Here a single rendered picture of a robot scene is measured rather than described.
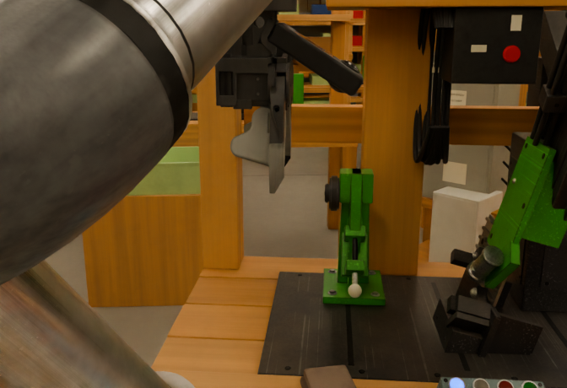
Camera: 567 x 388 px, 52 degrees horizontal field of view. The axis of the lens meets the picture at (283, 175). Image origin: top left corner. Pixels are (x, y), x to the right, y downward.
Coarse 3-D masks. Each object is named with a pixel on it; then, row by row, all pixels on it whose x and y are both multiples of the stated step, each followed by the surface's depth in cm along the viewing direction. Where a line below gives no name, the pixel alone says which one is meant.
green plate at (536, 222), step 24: (528, 144) 102; (528, 168) 100; (552, 168) 95; (528, 192) 97; (552, 192) 96; (504, 216) 104; (528, 216) 96; (552, 216) 97; (504, 240) 101; (552, 240) 98
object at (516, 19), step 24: (456, 24) 115; (480, 24) 115; (504, 24) 115; (528, 24) 114; (456, 48) 116; (480, 48) 116; (504, 48) 116; (528, 48) 115; (456, 72) 118; (480, 72) 117; (504, 72) 117; (528, 72) 116
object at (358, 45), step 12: (360, 12) 995; (360, 24) 991; (360, 36) 1004; (360, 48) 1001; (360, 60) 1053; (300, 72) 1011; (312, 72) 1012; (360, 72) 1016; (312, 96) 1028; (324, 96) 1028; (360, 96) 1026
